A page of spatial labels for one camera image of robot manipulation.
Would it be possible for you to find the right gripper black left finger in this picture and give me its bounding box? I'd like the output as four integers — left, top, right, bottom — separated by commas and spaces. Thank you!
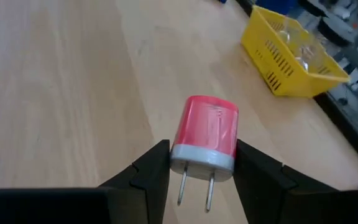
0, 139, 171, 224

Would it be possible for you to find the yellow plastic basket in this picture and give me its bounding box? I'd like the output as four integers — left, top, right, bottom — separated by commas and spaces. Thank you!
240, 4, 351, 98

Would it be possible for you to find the pink USB wall charger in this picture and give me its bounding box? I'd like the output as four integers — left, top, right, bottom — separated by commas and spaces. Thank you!
169, 95, 239, 214

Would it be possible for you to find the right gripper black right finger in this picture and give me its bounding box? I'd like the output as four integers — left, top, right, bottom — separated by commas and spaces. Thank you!
232, 139, 358, 224

